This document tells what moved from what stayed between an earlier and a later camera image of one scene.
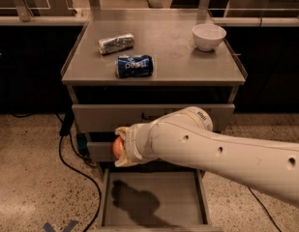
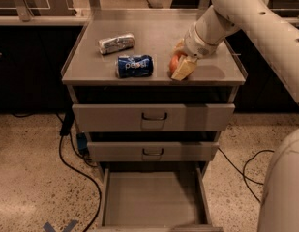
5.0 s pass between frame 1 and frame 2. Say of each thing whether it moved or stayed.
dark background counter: stayed
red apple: moved
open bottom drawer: stayed
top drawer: stayed
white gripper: moved
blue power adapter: stayed
